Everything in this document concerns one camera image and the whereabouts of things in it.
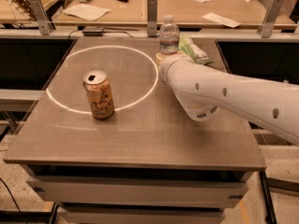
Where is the white paper strip right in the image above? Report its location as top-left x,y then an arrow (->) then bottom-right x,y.
203,13 -> 241,28

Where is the white paper sheet left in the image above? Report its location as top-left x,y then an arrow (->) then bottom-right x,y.
64,4 -> 110,21

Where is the clear plastic water bottle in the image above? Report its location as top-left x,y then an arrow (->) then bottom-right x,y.
159,15 -> 179,55

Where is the black power adapter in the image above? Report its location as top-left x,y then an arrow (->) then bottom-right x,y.
82,27 -> 104,36

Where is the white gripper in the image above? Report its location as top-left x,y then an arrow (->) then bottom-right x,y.
155,52 -> 194,84

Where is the middle metal bracket post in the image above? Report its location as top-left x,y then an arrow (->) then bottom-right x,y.
147,0 -> 158,37

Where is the orange LaCroix soda can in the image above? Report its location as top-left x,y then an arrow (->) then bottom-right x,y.
83,70 -> 115,119

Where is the right metal bracket post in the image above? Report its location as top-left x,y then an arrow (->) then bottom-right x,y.
258,0 -> 285,38

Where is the green jalapeno chip bag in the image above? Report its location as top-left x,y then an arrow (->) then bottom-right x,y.
178,36 -> 211,65

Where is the metal bracket post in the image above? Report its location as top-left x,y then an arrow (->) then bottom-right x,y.
147,0 -> 158,37
258,0 -> 285,38
29,0 -> 53,35

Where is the black floor cable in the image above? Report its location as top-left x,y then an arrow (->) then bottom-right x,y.
0,176 -> 29,224

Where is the left metal bracket post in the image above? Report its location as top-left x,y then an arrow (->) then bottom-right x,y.
29,0 -> 53,35

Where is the wooden back desk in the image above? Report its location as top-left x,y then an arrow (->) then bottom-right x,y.
52,0 -> 297,30

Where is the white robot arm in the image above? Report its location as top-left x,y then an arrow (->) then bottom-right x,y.
157,53 -> 299,146

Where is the white drawer cabinet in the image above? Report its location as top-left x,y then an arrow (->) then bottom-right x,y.
27,175 -> 249,224

